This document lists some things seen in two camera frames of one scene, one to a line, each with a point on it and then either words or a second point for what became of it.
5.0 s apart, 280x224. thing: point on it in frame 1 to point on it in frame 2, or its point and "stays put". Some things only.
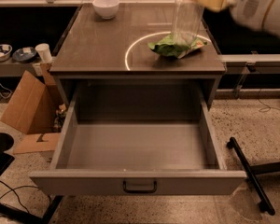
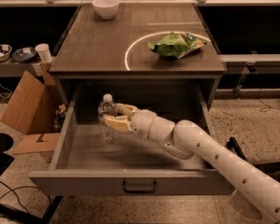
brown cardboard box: [31, 109] stays put
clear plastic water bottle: [189, 18] to [110, 108]
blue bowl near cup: [24, 54] stays put
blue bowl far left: [1, 51] stays put
